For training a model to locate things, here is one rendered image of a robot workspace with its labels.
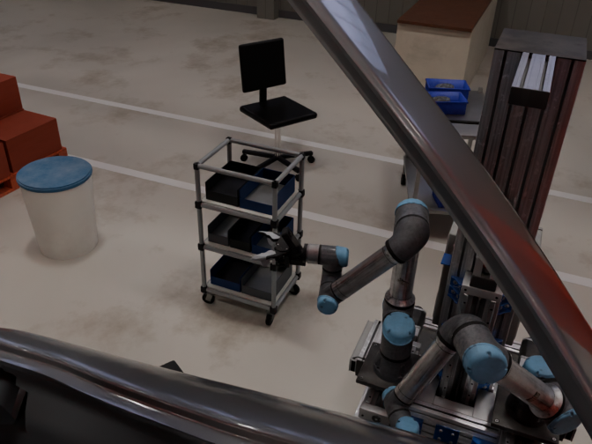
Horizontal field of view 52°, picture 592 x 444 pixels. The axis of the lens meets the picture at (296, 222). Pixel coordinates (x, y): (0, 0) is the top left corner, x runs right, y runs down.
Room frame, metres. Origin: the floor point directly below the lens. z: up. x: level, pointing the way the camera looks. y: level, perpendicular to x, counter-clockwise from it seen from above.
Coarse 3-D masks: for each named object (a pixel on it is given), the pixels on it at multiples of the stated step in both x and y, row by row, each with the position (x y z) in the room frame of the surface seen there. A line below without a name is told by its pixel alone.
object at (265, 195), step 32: (224, 192) 2.99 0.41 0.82; (256, 192) 3.04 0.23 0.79; (288, 192) 3.04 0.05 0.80; (224, 224) 3.13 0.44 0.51; (256, 224) 3.12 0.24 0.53; (288, 224) 3.05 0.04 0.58; (224, 256) 3.16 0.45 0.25; (224, 288) 2.96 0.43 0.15; (256, 288) 2.92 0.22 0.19; (288, 288) 2.99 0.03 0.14
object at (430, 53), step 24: (432, 0) 7.75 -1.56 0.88; (456, 0) 7.80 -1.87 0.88; (480, 0) 7.85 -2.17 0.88; (408, 24) 6.71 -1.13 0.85; (432, 24) 6.62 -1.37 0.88; (456, 24) 6.65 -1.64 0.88; (480, 24) 7.20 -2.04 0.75; (408, 48) 6.76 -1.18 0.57; (432, 48) 6.67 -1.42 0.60; (456, 48) 6.57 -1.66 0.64; (480, 48) 7.74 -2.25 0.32; (432, 72) 6.65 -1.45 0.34; (456, 72) 6.56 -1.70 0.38
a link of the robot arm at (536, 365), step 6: (528, 360) 1.52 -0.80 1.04; (534, 360) 1.52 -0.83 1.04; (540, 360) 1.52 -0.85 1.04; (522, 366) 1.52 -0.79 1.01; (528, 366) 1.49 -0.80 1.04; (534, 366) 1.48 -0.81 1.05; (540, 366) 1.49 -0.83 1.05; (546, 366) 1.49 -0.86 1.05; (534, 372) 1.46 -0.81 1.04; (540, 372) 1.46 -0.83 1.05; (546, 372) 1.46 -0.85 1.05; (540, 378) 1.45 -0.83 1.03; (546, 378) 1.44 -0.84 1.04; (552, 378) 1.44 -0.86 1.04
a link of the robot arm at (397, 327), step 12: (396, 312) 1.73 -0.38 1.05; (384, 324) 1.68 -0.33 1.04; (396, 324) 1.67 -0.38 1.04; (408, 324) 1.68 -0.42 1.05; (384, 336) 1.66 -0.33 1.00; (396, 336) 1.63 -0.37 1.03; (408, 336) 1.63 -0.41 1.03; (384, 348) 1.65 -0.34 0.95; (396, 348) 1.63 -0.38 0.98; (408, 348) 1.64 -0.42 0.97
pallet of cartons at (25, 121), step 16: (0, 80) 4.92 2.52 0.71; (16, 80) 5.03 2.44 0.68; (0, 96) 4.85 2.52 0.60; (16, 96) 5.00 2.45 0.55; (0, 112) 4.82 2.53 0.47; (16, 112) 4.95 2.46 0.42; (32, 112) 4.95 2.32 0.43; (0, 128) 4.60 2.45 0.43; (16, 128) 4.61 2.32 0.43; (32, 128) 4.62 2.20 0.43; (48, 128) 4.76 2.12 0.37; (0, 144) 4.31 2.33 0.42; (16, 144) 4.44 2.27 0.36; (32, 144) 4.58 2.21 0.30; (48, 144) 4.73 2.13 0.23; (0, 160) 4.28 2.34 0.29; (16, 160) 4.41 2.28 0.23; (32, 160) 4.55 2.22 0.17; (0, 176) 4.25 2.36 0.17; (0, 192) 4.25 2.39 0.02
